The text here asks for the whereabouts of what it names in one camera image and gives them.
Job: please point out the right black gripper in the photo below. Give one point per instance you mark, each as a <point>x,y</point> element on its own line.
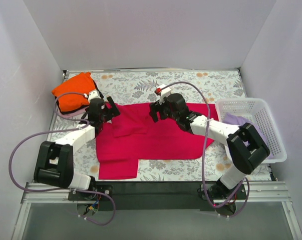
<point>160,111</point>

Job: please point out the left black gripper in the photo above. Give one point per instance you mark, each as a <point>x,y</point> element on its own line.
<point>108,111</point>

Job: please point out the magenta t shirt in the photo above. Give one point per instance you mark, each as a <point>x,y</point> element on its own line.
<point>133,136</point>

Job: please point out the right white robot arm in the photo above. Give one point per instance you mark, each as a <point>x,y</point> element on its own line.
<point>246,147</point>

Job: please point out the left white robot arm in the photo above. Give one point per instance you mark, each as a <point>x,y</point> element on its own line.
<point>55,162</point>

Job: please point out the folded orange t shirt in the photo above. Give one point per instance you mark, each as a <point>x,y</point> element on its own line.
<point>73,92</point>

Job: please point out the floral table mat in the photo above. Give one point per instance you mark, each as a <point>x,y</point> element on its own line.
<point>137,87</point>

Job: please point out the folded pink t shirt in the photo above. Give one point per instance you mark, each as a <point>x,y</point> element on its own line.
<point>70,114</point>

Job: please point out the lavender t shirt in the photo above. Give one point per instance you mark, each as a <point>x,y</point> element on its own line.
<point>239,120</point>

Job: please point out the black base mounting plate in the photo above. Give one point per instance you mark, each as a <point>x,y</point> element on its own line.
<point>149,195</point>

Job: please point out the white plastic basket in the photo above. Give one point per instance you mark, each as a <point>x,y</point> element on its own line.
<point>257,111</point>

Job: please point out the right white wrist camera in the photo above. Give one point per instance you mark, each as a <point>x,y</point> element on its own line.
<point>162,91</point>

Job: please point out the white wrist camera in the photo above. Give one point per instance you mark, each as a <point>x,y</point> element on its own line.
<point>162,91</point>
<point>92,95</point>

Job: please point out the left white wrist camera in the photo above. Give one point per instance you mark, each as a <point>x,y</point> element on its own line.
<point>92,95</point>

